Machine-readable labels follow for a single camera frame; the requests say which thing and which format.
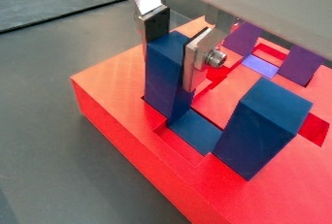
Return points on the red slotted base block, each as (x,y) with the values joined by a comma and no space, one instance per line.
(289,192)

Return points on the blue U-shaped block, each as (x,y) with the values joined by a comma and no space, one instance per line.
(264,123)

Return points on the purple U-shaped block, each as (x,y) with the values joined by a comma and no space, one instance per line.
(299,62)

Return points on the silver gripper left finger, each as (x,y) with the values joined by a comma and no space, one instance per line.
(153,20)

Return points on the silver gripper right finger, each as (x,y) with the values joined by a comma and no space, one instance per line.
(201,54)

